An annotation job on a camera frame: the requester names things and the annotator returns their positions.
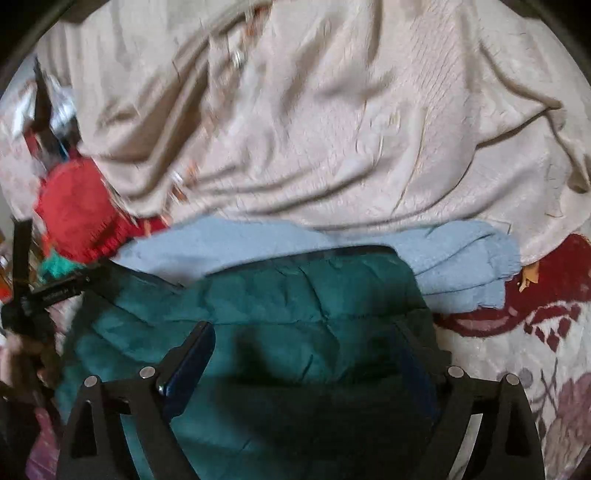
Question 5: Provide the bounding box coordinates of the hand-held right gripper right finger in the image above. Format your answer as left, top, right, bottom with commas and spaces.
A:
394, 320, 548, 480

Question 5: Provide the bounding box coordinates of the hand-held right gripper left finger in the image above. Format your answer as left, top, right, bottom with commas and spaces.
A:
58, 320, 218, 480

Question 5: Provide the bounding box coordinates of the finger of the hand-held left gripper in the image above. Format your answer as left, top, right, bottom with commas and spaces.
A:
33, 58, 63, 155
11, 220, 34, 298

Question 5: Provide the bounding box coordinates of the green quilted jacket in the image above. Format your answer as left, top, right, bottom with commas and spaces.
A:
55, 247, 453, 480

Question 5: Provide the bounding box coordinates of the green cloth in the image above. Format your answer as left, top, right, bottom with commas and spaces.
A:
39, 251, 89, 283

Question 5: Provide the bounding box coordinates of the red heart pillow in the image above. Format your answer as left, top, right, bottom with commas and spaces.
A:
34, 156, 172, 265

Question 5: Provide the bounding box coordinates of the floral bedspread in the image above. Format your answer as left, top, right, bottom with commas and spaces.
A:
434, 233, 591, 480

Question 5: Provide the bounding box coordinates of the light blue cloth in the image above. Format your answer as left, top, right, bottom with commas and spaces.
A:
113, 216, 522, 312

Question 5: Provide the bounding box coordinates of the beige patterned blanket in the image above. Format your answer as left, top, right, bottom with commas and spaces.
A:
28, 0, 591, 271

